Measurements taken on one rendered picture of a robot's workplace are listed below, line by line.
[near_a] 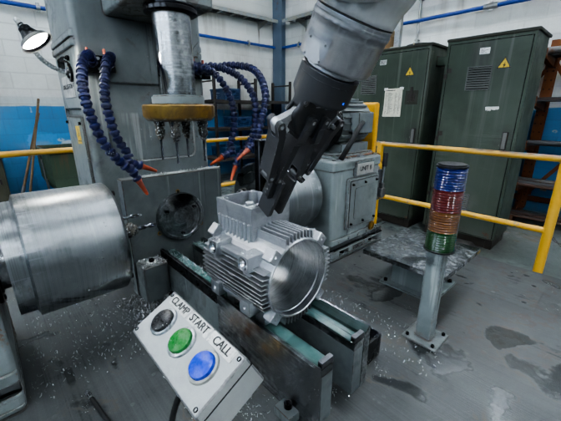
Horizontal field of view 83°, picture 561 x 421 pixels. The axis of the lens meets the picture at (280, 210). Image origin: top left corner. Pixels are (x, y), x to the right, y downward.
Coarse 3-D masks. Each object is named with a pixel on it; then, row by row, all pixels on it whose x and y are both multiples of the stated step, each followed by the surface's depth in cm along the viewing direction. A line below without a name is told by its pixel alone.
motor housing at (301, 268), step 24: (240, 240) 63; (264, 240) 60; (288, 240) 57; (312, 240) 61; (216, 264) 64; (264, 264) 57; (288, 264) 73; (312, 264) 68; (240, 288) 61; (264, 288) 55; (288, 288) 70; (312, 288) 67; (264, 312) 57; (288, 312) 62
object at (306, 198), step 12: (252, 168) 100; (240, 180) 105; (252, 180) 101; (312, 180) 102; (300, 192) 98; (312, 192) 102; (300, 204) 98; (312, 204) 102; (300, 216) 100; (312, 216) 106
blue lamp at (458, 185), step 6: (438, 168) 64; (438, 174) 64; (444, 174) 63; (450, 174) 63; (456, 174) 62; (462, 174) 62; (438, 180) 65; (444, 180) 63; (450, 180) 63; (456, 180) 63; (462, 180) 63; (438, 186) 65; (444, 186) 64; (450, 186) 63; (456, 186) 63; (462, 186) 63
